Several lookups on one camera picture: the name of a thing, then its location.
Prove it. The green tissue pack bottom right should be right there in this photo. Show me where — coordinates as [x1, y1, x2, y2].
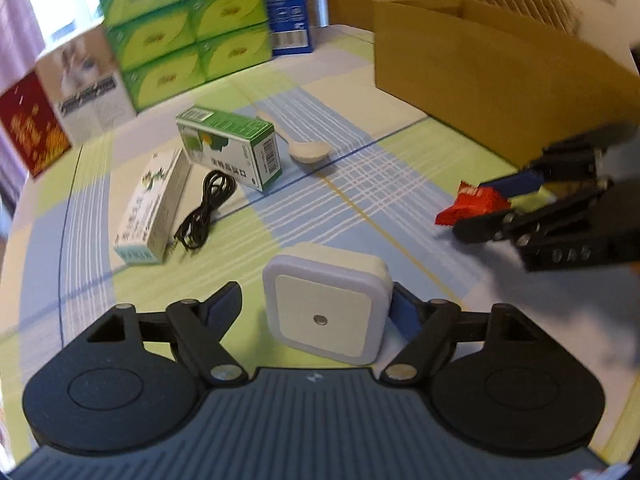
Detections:
[198, 23, 272, 81]

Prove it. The green tissue pack middle right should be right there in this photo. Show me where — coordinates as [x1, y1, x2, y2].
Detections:
[188, 0, 268, 41]

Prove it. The red snack packet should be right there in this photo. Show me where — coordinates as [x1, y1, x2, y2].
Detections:
[435, 181, 511, 226]

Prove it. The brown cardboard box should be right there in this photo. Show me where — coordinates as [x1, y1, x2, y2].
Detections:
[373, 0, 639, 166]

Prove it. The checkered tablecloth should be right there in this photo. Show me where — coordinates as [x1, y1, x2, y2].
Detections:
[1, 26, 639, 462]

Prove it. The green medicine box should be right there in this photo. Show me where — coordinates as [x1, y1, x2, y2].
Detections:
[176, 106, 282, 192]

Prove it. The pink curtain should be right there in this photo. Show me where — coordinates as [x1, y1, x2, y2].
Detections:
[0, 0, 47, 201]

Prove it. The red greeting envelope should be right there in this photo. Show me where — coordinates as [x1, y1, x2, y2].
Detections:
[1, 70, 72, 178]

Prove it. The white plastic spoon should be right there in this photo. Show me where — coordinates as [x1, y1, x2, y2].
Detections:
[255, 109, 333, 166]

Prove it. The green tissue pack bottom left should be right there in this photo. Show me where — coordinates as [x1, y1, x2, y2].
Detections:
[122, 44, 206, 112]

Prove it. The blue milk carton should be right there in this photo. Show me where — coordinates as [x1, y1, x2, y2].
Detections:
[266, 0, 314, 55]

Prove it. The black audio cable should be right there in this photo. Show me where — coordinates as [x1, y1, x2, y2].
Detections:
[172, 168, 240, 253]

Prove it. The green tissue pack middle left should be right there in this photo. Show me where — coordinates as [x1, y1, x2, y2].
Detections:
[105, 4, 195, 70]

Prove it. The white product box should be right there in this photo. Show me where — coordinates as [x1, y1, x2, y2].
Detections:
[35, 24, 137, 145]

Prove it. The white parrot ointment box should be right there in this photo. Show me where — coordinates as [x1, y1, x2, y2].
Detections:
[113, 148, 191, 266]

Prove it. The white square night light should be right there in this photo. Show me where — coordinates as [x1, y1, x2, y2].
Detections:
[262, 243, 394, 365]

